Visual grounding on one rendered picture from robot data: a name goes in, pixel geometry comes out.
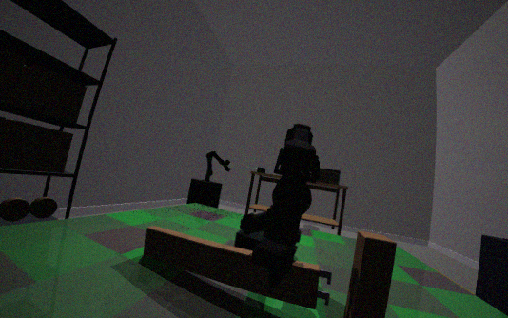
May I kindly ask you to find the brown wooden side rail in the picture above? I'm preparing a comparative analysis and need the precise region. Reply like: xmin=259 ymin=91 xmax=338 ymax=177
xmin=144 ymin=226 xmax=332 ymax=309

